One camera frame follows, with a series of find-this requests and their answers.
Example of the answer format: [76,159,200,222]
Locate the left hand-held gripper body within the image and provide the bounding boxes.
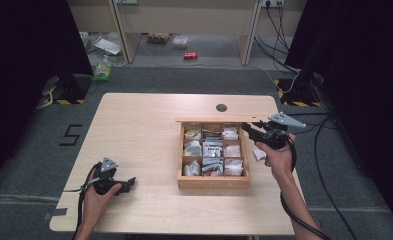
[89,156,132,196]

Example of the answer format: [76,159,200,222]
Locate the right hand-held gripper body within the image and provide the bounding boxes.
[260,111,308,150]

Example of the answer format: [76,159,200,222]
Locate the wooden compartment box with lid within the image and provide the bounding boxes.
[175,115,262,191]

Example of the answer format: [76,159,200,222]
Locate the person's right hand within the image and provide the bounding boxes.
[255,133,298,184]

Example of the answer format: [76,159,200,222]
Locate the person's left hand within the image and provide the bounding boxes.
[82,181,123,219]

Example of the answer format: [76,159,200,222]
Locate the single white sachet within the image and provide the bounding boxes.
[252,148,268,163]

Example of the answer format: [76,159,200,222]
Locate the group of small packets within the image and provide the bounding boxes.
[182,126,245,178]

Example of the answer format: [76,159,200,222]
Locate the black stand base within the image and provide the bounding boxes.
[58,73,92,102]
[277,77,322,104]

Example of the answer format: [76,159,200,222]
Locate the yellow black hazard tape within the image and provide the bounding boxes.
[41,84,86,106]

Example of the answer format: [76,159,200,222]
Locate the black curtain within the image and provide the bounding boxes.
[284,0,393,231]
[0,0,94,194]

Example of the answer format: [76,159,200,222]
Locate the clear plastic container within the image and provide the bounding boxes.
[171,35,191,51]

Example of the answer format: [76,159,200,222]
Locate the grey flat sheet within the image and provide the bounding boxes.
[93,36,123,56]

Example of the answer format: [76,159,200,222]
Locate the brown egg carton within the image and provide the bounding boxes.
[146,32,171,45]

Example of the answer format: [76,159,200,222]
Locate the left hand-held gripper cable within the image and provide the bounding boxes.
[63,162,102,240]

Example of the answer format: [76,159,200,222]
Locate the hand-held gripper cable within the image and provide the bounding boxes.
[279,134,333,240]
[63,162,102,240]

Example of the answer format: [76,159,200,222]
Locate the white floor cable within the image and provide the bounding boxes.
[249,64,300,95]

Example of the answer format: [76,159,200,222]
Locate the black floor cable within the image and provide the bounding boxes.
[285,112,359,240]

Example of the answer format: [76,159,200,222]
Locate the right hand-held gripper cable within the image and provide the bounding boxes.
[279,134,333,240]

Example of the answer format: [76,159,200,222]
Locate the black outlet cables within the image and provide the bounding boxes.
[253,3,300,75]

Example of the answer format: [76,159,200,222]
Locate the white wall power outlet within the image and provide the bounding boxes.
[260,0,285,9]

